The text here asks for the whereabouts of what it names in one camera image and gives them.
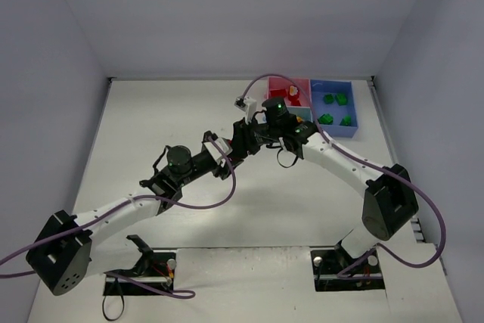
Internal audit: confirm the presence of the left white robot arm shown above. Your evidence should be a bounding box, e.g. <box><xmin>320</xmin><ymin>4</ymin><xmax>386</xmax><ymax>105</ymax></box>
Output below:
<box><xmin>26</xmin><ymin>132</ymin><xmax>247</xmax><ymax>296</ymax></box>

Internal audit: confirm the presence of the pink container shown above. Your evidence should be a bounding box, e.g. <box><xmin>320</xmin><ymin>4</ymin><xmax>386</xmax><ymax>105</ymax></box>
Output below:
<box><xmin>265</xmin><ymin>76</ymin><xmax>310</xmax><ymax>107</ymax></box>

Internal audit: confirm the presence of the light blue container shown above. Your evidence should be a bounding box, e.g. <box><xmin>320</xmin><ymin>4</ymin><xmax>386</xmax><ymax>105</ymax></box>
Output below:
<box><xmin>290</xmin><ymin>107</ymin><xmax>313</xmax><ymax>123</ymax></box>

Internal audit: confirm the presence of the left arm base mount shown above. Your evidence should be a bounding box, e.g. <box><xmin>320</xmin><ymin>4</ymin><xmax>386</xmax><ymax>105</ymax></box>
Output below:
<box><xmin>102</xmin><ymin>250</ymin><xmax>177</xmax><ymax>297</ymax></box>

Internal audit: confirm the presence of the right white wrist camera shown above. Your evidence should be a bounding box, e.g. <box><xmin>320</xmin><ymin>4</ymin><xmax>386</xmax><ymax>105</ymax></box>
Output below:
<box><xmin>234</xmin><ymin>96</ymin><xmax>257</xmax><ymax>124</ymax></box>

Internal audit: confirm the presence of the red curved lego brick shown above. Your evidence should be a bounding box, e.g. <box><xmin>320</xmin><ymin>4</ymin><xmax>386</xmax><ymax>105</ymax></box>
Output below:
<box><xmin>268</xmin><ymin>89</ymin><xmax>287</xmax><ymax>98</ymax></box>

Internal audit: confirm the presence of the green square stack lego brick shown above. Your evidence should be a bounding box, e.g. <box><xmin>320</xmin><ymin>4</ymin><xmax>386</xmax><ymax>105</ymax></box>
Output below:
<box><xmin>323</xmin><ymin>94</ymin><xmax>335</xmax><ymax>104</ymax></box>

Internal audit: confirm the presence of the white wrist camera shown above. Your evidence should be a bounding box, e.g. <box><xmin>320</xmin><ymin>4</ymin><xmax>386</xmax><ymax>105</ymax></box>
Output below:
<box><xmin>234</xmin><ymin>96</ymin><xmax>257</xmax><ymax>124</ymax></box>
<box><xmin>203</xmin><ymin>138</ymin><xmax>232</xmax><ymax>165</ymax></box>

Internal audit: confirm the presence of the flower lego stack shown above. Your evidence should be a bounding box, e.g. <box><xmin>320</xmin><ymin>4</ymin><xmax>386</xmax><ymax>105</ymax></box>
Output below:
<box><xmin>287</xmin><ymin>85</ymin><xmax>301</xmax><ymax>107</ymax></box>

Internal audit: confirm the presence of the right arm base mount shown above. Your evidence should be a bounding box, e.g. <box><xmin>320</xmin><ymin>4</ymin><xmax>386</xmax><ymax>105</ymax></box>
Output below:
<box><xmin>310</xmin><ymin>247</ymin><xmax>386</xmax><ymax>293</ymax></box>

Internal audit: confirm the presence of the dark blue container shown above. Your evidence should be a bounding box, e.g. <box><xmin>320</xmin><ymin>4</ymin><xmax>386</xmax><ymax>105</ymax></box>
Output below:
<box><xmin>310</xmin><ymin>79</ymin><xmax>358</xmax><ymax>138</ymax></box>

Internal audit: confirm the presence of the green rounded stack lego brick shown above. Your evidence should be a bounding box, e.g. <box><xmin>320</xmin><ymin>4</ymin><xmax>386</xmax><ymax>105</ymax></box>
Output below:
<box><xmin>334</xmin><ymin>93</ymin><xmax>348</xmax><ymax>106</ymax></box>

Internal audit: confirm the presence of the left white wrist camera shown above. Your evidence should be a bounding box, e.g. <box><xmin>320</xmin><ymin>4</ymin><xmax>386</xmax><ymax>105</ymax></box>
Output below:
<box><xmin>203</xmin><ymin>138</ymin><xmax>232</xmax><ymax>165</ymax></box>

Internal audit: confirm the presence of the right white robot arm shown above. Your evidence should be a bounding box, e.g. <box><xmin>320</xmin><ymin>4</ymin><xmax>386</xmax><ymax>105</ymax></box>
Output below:
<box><xmin>231</xmin><ymin>97</ymin><xmax>418</xmax><ymax>259</ymax></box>

